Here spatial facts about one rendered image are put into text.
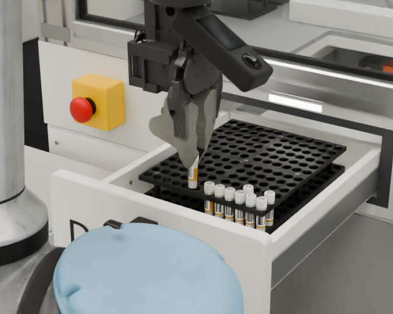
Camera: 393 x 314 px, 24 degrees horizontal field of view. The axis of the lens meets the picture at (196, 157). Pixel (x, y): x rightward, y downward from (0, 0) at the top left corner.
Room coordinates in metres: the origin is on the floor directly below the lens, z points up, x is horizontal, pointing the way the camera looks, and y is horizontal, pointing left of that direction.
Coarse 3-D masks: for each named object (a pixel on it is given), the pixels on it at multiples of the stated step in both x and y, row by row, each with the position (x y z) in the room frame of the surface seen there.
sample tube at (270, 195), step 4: (264, 192) 0.94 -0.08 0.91; (268, 192) 0.94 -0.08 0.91; (272, 192) 0.94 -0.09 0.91; (264, 196) 0.93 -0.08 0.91; (268, 196) 0.93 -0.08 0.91; (272, 196) 0.93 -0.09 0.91; (268, 200) 0.93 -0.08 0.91; (272, 200) 0.93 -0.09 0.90; (272, 212) 0.93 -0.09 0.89; (268, 216) 0.93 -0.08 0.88; (272, 216) 0.93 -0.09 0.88; (268, 220) 0.93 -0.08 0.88; (272, 220) 0.93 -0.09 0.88; (268, 224) 0.93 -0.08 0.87; (272, 224) 0.93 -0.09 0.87
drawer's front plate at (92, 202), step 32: (64, 192) 0.94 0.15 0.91; (96, 192) 0.92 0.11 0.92; (128, 192) 0.90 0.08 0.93; (64, 224) 0.94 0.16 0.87; (96, 224) 0.92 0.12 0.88; (160, 224) 0.87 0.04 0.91; (192, 224) 0.84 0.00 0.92; (224, 224) 0.83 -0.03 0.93; (224, 256) 0.82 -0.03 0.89; (256, 256) 0.80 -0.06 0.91; (256, 288) 0.80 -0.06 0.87
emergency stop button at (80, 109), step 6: (72, 102) 1.28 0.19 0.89; (78, 102) 1.28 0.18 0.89; (84, 102) 1.28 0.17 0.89; (72, 108) 1.28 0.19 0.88; (78, 108) 1.28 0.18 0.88; (84, 108) 1.27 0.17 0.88; (90, 108) 1.28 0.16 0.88; (72, 114) 1.28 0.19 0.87; (78, 114) 1.28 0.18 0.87; (84, 114) 1.27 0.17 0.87; (90, 114) 1.27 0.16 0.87; (78, 120) 1.28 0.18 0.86; (84, 120) 1.27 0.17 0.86
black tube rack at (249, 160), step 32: (224, 128) 1.15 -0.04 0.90; (256, 128) 1.16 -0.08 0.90; (224, 160) 1.06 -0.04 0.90; (256, 160) 1.06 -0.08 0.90; (288, 160) 1.05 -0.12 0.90; (320, 160) 1.05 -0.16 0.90; (160, 192) 1.02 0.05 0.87; (256, 192) 0.97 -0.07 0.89; (288, 192) 0.96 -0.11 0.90; (320, 192) 1.03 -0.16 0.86
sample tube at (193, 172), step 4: (196, 160) 0.97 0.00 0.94; (196, 164) 0.97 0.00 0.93; (188, 168) 0.97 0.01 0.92; (192, 168) 0.97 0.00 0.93; (196, 168) 0.97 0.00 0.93; (188, 172) 0.97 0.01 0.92; (192, 172) 0.97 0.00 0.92; (196, 172) 0.97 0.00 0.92; (188, 176) 0.97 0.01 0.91; (192, 176) 0.97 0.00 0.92; (196, 176) 0.97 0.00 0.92; (188, 180) 0.97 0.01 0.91; (192, 180) 0.97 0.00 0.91; (196, 180) 0.97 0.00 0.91; (188, 184) 0.97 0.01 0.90; (192, 184) 0.97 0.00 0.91; (196, 184) 0.97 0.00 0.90; (192, 188) 0.97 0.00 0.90
